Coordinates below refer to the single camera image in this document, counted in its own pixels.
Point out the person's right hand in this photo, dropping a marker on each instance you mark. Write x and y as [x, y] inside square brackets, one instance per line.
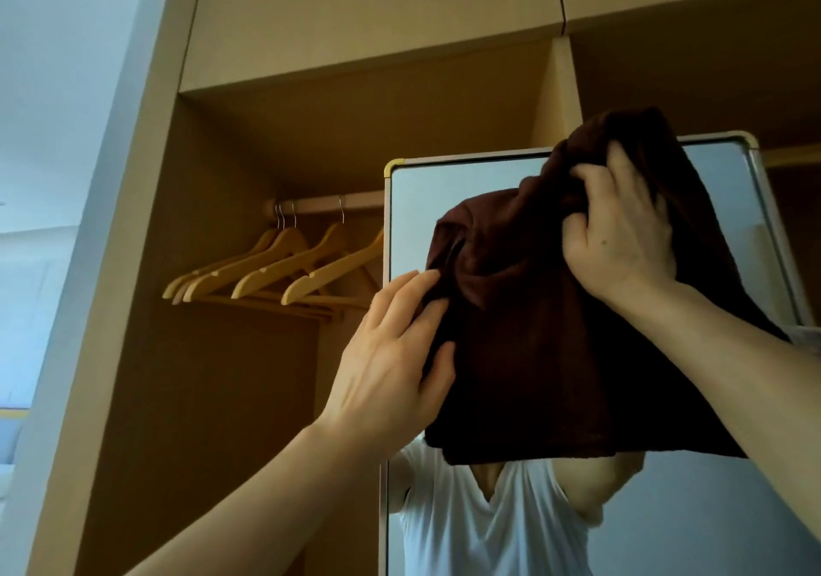
[625, 248]

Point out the person's left hand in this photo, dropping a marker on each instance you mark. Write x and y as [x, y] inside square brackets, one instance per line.
[378, 377]

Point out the person's right thumb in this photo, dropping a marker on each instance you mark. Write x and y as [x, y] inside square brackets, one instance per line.
[574, 239]

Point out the person's left thumb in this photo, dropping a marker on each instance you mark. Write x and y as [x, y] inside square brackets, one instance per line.
[439, 377]

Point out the person's left middle finger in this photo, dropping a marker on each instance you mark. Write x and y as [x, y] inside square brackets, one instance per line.
[417, 300]

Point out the dark brown towel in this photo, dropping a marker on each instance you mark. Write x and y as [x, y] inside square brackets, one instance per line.
[532, 351]

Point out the person's right forearm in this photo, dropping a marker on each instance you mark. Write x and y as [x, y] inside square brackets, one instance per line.
[737, 383]

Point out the person's left forearm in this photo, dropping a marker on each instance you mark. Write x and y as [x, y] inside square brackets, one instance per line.
[269, 505]

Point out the wooden clothes hanger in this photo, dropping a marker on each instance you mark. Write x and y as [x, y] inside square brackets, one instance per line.
[292, 267]
[333, 270]
[256, 264]
[221, 266]
[192, 282]

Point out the light wooden wardrobe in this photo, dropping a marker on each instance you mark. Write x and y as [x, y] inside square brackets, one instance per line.
[211, 370]

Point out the wide wooden cabinet door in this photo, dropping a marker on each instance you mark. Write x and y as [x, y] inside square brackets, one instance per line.
[359, 5]

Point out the silver framed standing mirror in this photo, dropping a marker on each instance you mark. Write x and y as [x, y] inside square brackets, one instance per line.
[718, 505]

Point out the wooden clothes rail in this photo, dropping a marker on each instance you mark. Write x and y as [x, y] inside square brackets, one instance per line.
[327, 203]

